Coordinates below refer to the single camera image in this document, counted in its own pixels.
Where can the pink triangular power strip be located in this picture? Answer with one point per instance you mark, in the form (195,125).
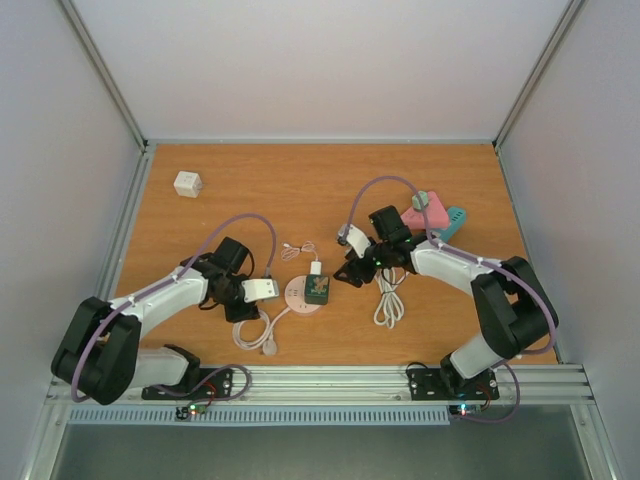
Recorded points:
(435,213)

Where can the aluminium front rail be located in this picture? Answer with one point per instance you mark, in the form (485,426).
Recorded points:
(386,385)

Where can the left controller board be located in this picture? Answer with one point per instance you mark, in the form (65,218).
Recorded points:
(192,411)

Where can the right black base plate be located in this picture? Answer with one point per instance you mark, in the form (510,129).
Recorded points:
(425,384)

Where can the round pink power strip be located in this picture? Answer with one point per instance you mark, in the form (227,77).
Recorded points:
(294,296)

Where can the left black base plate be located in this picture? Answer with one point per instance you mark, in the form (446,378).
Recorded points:
(216,383)

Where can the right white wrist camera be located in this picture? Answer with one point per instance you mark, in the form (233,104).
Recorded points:
(356,239)

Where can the right controller board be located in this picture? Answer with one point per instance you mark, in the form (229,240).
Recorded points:
(466,410)

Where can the green cube socket adapter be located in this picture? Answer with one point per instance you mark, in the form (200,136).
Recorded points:
(316,290)

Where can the controller board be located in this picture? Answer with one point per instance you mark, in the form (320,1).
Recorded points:
(466,410)
(192,411)

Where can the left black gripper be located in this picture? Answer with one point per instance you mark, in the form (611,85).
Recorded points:
(247,313)

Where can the white cube socket adapter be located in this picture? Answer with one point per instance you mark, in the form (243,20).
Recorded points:
(188,184)

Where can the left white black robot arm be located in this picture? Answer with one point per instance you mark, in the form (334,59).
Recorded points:
(100,354)

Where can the light green plug adapter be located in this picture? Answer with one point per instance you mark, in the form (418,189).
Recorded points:
(420,201)

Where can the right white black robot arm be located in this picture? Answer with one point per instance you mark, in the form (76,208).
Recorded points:
(512,308)

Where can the white usb charger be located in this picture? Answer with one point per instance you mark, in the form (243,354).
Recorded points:
(316,267)

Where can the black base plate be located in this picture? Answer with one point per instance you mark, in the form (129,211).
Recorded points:
(216,383)
(425,384)

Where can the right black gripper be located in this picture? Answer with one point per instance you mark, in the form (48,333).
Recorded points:
(353,272)

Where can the teal power strip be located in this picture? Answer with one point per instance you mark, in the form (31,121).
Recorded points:
(457,218)

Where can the grey slotted cable duct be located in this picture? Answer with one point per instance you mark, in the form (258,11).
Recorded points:
(262,416)

